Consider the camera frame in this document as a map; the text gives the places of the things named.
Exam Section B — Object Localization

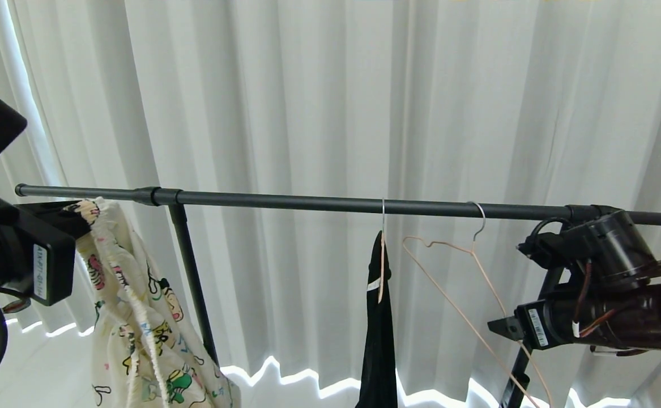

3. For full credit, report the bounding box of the cream printed garment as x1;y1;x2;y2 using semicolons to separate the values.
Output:
64;197;242;408

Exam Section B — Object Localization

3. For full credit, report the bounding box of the black garment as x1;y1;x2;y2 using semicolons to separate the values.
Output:
355;229;399;408

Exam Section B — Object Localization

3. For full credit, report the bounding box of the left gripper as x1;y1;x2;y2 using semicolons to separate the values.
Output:
0;181;93;307

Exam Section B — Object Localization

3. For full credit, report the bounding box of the black clothes rack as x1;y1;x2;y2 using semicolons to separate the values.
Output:
15;183;661;408

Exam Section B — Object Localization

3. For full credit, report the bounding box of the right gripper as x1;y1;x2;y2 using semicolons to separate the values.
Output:
487;296;661;351

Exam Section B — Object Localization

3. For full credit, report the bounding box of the pink clothes hanger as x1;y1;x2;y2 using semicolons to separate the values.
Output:
377;198;387;304
402;201;555;408

